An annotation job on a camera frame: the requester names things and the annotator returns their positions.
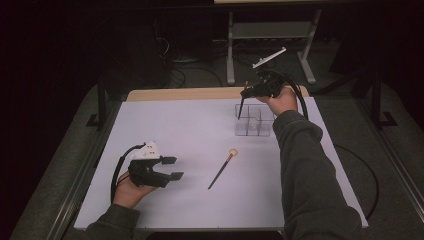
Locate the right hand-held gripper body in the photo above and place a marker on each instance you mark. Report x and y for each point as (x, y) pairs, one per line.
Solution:
(273, 85)

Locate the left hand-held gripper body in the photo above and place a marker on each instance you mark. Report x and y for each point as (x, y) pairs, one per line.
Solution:
(145, 173)

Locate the small black makeup brush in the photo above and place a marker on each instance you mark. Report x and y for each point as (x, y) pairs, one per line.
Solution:
(240, 111)

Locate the clear acrylic organizer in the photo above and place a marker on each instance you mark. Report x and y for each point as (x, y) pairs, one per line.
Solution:
(256, 128)

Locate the large black makeup brush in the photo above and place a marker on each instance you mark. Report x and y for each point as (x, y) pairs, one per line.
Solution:
(221, 170)

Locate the person's right hand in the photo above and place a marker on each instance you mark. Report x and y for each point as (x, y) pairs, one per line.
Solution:
(283, 101)

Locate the person's left hand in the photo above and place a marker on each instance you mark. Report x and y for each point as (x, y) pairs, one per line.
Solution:
(128, 195)

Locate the white table mat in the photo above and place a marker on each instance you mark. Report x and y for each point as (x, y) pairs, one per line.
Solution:
(200, 133)

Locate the grey metal desk frame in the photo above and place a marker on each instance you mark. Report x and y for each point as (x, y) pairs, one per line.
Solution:
(266, 30)

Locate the black metal post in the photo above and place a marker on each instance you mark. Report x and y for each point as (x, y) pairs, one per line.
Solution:
(101, 100)
(376, 100)

